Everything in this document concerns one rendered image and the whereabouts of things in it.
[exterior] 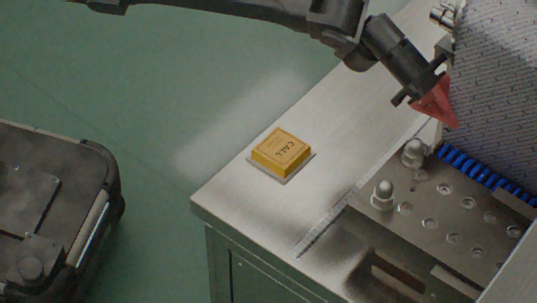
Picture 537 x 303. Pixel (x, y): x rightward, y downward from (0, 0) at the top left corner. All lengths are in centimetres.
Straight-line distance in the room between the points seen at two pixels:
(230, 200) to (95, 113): 146
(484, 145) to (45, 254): 121
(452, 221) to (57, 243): 118
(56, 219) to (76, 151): 23
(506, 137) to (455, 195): 12
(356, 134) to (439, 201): 30
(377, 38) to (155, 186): 144
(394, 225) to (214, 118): 160
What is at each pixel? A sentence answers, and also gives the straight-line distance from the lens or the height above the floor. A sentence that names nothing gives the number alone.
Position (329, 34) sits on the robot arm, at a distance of 141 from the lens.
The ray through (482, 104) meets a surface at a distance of 142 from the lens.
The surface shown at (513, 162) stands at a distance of 145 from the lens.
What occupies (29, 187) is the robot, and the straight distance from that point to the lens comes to 249.
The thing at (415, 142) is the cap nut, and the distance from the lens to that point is 144.
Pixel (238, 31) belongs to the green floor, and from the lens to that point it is 322.
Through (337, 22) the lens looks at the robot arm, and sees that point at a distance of 141.
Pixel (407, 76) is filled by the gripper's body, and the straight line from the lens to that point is 144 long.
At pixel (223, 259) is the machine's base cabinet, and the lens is 164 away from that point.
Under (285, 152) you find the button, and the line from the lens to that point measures 161.
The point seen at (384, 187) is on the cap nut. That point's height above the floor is 107.
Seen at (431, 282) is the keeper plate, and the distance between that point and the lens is 138.
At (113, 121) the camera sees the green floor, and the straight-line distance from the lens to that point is 296.
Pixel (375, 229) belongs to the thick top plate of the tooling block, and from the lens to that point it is 141.
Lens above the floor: 213
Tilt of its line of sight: 48 degrees down
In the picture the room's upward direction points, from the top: 1 degrees clockwise
